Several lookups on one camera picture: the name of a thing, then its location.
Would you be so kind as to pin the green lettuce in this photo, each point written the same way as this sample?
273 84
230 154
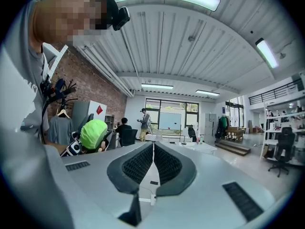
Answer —
93 132

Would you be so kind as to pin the white cabinet with red logo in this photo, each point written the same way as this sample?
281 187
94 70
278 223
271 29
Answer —
93 108

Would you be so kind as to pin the black railing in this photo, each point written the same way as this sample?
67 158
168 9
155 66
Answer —
262 96

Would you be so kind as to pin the green drink bottle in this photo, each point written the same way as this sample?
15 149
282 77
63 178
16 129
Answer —
201 139

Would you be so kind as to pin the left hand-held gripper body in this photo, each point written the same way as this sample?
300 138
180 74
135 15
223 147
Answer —
75 148

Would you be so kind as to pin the grey lockers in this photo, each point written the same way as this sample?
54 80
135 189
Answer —
210 125

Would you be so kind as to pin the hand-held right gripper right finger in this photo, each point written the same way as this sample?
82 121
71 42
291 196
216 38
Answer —
209 182

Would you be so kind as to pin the white perforated metal frame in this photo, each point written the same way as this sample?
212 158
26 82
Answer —
56 62

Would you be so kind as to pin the white shelving unit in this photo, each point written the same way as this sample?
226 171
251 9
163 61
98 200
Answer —
271 142

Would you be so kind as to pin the black framed window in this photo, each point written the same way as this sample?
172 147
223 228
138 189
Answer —
152 108

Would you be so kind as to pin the white whiteboard on stand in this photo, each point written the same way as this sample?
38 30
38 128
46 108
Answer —
169 120

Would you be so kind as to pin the green hanging garment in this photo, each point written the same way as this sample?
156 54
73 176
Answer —
223 123

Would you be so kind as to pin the grey hanging shirt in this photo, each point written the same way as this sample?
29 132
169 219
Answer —
59 130

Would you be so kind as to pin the black chair with metal frame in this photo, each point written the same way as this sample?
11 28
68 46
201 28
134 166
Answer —
128 137

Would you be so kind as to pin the black head-mounted camera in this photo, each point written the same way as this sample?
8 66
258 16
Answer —
120 18

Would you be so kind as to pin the black office chair with headrest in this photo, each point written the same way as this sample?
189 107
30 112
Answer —
191 132

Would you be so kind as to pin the person's head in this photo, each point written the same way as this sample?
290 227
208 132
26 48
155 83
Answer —
71 13

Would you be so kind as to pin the black coat rack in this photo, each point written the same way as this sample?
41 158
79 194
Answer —
69 87

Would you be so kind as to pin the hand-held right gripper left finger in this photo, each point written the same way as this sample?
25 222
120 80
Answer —
95 175

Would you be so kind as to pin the person in white clothing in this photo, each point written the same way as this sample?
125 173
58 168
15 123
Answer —
14 80

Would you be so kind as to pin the black gaming chair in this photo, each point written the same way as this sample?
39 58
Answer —
284 139

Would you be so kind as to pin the wooden steps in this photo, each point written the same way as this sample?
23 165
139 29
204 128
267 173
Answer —
234 148

